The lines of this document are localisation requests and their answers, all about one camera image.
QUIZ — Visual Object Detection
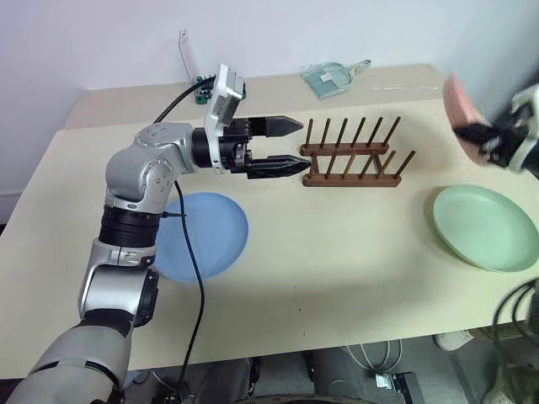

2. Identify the black floor box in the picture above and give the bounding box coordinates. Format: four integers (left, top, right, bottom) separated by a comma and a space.
369, 369, 427, 404

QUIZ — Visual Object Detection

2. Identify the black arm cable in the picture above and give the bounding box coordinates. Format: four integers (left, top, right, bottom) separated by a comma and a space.
152, 77, 216, 391
491, 277, 539, 342

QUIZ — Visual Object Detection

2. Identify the green plate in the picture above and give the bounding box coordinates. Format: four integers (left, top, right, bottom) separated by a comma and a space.
432, 184, 539, 274

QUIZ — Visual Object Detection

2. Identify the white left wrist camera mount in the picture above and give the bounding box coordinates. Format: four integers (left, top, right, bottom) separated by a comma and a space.
203, 62, 248, 176

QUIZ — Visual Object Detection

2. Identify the clear thin plastic stick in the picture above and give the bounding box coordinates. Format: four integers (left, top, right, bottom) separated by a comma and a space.
370, 83, 440, 93

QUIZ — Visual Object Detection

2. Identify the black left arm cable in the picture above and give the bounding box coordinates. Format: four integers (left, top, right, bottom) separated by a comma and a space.
152, 77, 216, 391

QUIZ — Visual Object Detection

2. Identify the white floor cable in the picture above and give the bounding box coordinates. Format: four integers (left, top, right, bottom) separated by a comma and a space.
344, 338, 404, 374

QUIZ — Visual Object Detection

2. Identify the wooden dish rack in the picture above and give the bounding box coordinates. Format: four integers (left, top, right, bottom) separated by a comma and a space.
299, 116, 418, 189

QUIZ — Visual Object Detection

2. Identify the blue plate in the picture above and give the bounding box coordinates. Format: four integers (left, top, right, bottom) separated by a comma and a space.
152, 192, 250, 284

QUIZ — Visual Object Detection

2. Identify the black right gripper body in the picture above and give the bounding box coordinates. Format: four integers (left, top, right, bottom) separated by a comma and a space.
481, 120, 522, 165

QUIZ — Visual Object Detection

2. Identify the pink plate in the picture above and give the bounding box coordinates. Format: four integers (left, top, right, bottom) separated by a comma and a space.
443, 72, 492, 166

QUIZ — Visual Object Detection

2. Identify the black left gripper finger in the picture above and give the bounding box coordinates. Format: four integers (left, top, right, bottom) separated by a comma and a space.
248, 114, 305, 139
246, 155, 313, 182

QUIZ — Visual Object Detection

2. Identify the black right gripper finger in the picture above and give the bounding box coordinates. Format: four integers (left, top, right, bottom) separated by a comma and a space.
453, 120, 497, 145

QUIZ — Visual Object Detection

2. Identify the clear plastic holder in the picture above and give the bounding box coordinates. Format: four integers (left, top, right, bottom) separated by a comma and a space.
178, 28, 201, 83

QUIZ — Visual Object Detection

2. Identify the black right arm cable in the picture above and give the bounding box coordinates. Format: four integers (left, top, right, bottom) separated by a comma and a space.
491, 277, 539, 342

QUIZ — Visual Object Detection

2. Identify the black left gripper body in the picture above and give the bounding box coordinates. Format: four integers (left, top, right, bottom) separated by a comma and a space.
218, 118, 253, 175

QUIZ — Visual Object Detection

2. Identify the white shoe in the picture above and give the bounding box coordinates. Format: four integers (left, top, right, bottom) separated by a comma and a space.
433, 329, 478, 353

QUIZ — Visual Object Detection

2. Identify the clear teal plastic dustpan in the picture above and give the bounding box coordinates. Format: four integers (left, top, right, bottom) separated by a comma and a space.
300, 59, 373, 101

